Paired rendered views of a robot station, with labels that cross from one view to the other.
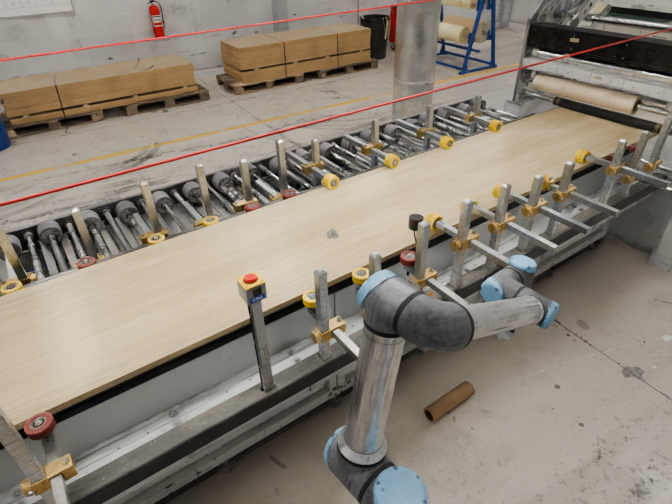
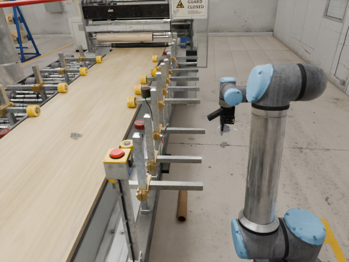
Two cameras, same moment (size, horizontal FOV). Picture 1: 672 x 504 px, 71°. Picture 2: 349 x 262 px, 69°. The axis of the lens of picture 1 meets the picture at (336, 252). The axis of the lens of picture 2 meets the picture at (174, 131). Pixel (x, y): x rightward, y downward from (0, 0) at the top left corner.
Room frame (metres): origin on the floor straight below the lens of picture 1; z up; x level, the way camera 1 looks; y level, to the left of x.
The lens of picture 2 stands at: (0.63, 0.65, 1.66)
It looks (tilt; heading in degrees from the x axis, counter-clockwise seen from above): 30 degrees down; 309
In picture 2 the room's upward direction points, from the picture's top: 2 degrees counter-clockwise
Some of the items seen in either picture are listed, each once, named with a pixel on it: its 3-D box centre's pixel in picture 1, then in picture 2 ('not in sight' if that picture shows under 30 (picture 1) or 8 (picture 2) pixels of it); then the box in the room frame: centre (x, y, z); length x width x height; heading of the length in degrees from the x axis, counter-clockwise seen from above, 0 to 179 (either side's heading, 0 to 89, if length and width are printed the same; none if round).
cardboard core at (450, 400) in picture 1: (449, 401); (182, 205); (1.57, -0.58, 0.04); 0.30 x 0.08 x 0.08; 124
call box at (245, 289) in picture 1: (252, 288); (119, 164); (1.17, 0.27, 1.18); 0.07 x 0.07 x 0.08; 34
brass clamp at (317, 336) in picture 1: (328, 330); (144, 187); (1.32, 0.04, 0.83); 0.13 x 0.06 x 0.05; 124
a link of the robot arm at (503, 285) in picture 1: (503, 288); (233, 94); (1.18, -0.55, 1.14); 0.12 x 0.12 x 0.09; 38
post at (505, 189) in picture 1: (497, 229); (164, 93); (1.87, -0.77, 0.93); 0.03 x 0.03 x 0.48; 34
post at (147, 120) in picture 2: (373, 300); (150, 153); (1.45, -0.15, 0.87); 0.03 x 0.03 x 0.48; 34
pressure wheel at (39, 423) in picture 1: (44, 432); not in sight; (0.89, 0.93, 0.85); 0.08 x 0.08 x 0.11
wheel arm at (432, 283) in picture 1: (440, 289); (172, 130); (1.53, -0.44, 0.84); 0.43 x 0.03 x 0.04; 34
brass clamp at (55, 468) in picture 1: (49, 476); not in sight; (0.76, 0.87, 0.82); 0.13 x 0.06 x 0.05; 124
